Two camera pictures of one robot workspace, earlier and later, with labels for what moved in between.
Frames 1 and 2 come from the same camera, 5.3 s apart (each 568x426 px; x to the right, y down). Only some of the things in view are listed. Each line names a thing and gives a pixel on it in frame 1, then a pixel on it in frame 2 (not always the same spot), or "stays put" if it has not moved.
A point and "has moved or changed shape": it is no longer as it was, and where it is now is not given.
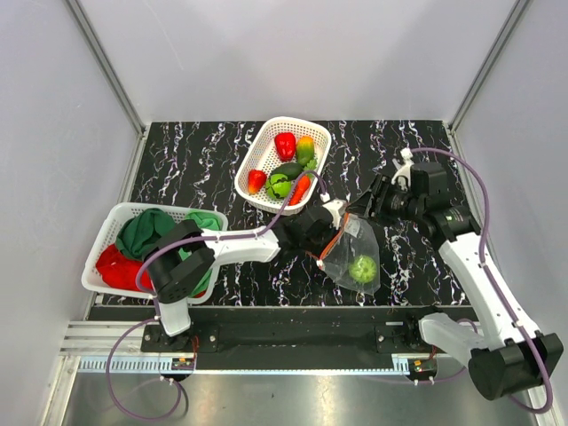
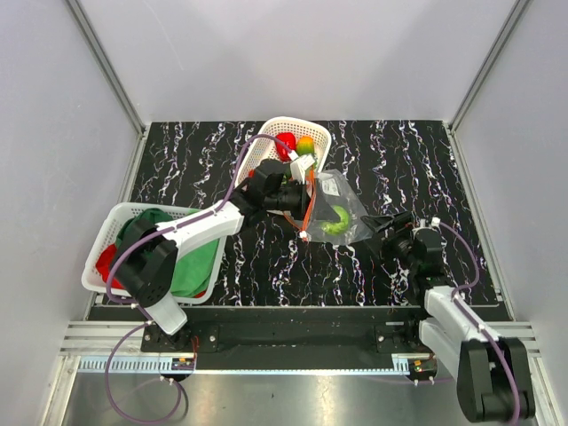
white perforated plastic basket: x=262 y=155 stays put
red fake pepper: x=285 y=145 stays put
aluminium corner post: x=513 y=19 stays put
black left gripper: x=331 y=230 to x=303 y=199
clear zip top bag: x=355 y=262 has moved or changed shape
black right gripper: x=366 y=206 to x=382 y=223
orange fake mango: x=305 y=149 stays put
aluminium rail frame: x=120 y=348 stays put
